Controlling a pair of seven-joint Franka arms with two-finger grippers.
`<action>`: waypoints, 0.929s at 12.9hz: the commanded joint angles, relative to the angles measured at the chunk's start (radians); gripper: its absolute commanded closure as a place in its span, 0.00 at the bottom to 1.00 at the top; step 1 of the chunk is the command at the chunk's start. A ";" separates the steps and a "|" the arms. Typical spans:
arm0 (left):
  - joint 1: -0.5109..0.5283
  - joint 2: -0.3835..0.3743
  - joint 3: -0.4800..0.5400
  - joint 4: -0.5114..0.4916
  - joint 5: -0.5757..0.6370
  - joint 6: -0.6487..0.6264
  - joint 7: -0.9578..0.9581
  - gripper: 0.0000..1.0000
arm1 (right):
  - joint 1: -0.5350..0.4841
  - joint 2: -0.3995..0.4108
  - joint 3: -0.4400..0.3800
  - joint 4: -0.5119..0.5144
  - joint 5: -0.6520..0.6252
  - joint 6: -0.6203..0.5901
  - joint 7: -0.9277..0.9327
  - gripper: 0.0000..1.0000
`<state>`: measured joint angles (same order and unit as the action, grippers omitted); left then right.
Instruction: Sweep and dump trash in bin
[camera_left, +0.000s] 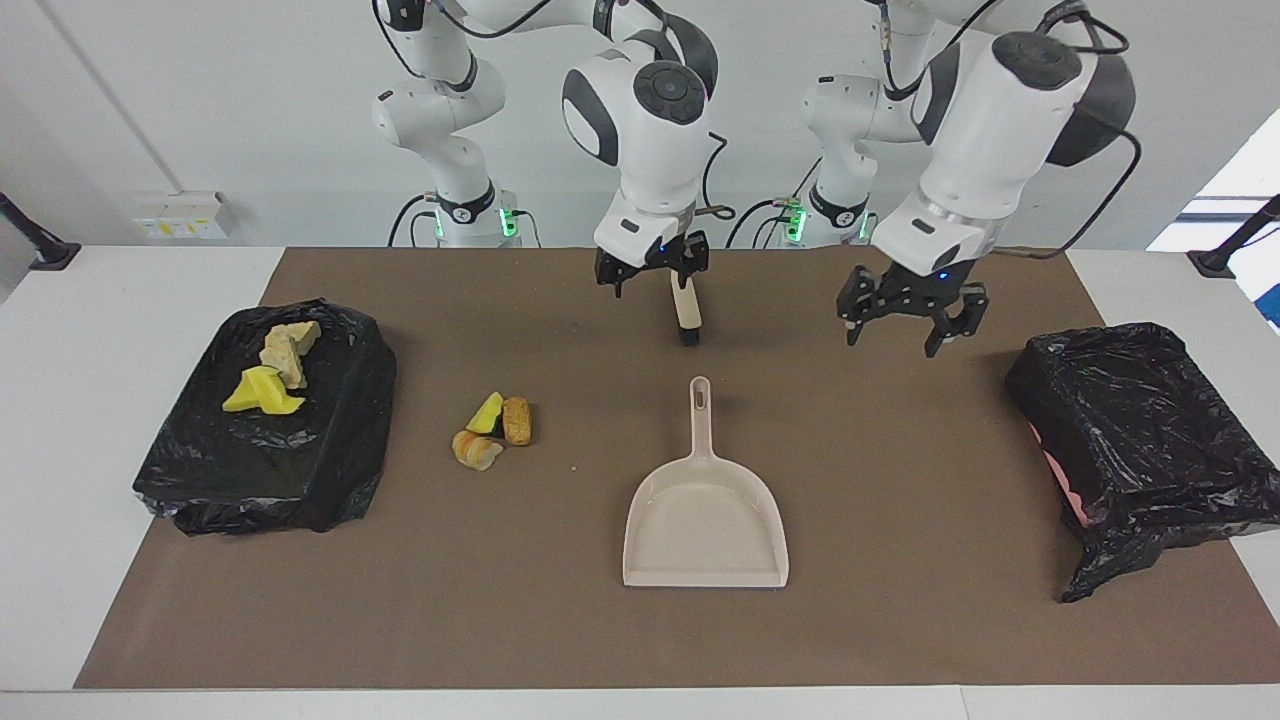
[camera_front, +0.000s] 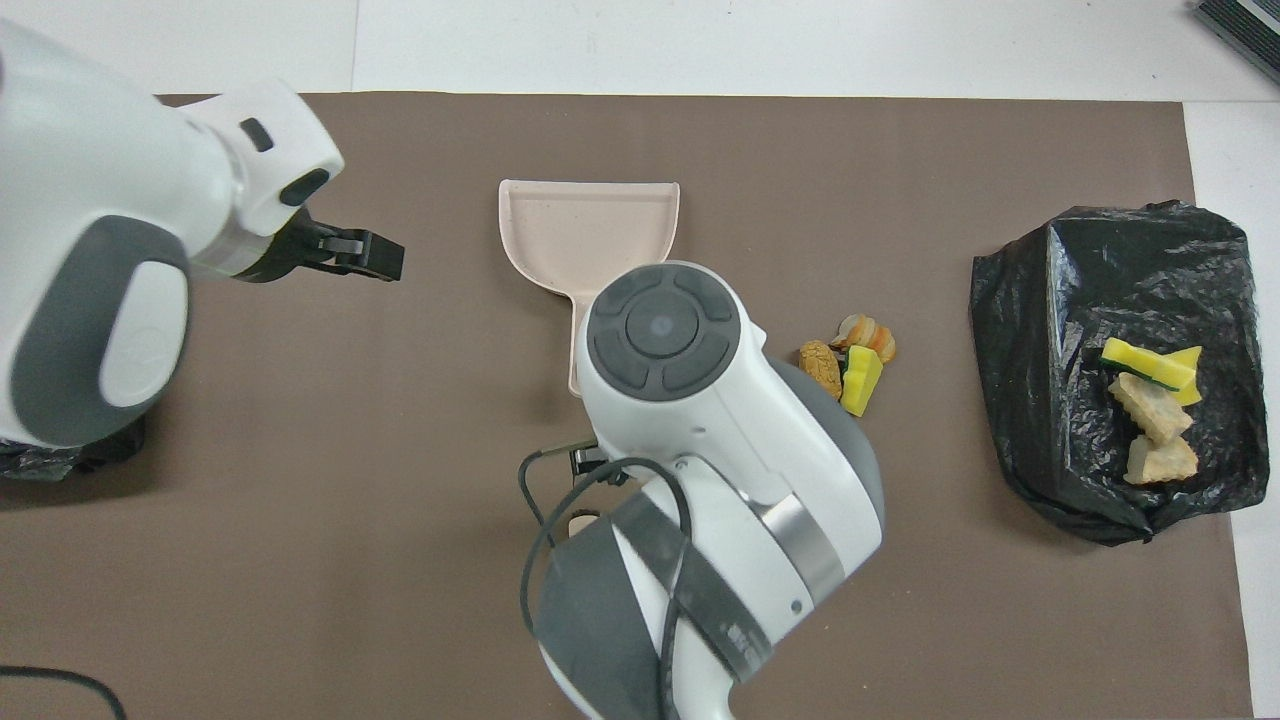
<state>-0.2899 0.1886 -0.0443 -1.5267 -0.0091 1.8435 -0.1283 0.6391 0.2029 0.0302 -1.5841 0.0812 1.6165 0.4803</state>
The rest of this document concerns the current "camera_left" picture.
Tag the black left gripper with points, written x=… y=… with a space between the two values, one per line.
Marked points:
x=910 y=290

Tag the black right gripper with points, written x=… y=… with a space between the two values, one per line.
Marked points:
x=650 y=262

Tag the beige hand brush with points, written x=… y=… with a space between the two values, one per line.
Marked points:
x=686 y=305

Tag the brown bread roll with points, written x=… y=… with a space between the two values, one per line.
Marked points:
x=517 y=422

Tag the yellow sponge wedge green base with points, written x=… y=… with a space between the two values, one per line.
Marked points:
x=488 y=412

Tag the beige plastic dustpan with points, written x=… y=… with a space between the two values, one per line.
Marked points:
x=705 y=520

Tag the yellow sponge piece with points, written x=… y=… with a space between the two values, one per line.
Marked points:
x=250 y=390

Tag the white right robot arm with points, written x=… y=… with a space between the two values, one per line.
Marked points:
x=650 y=150

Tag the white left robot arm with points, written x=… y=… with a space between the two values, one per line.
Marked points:
x=1000 y=120

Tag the pink plastic bin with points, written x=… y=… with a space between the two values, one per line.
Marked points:
x=1062 y=480

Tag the black plastic trash bag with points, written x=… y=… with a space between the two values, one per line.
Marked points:
x=250 y=470
x=1150 y=430

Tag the brown table mat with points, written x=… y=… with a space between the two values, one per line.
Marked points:
x=500 y=600

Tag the bright glass window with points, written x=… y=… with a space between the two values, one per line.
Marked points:
x=1240 y=180

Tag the white wall socket box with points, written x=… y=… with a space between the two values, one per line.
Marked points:
x=180 y=215

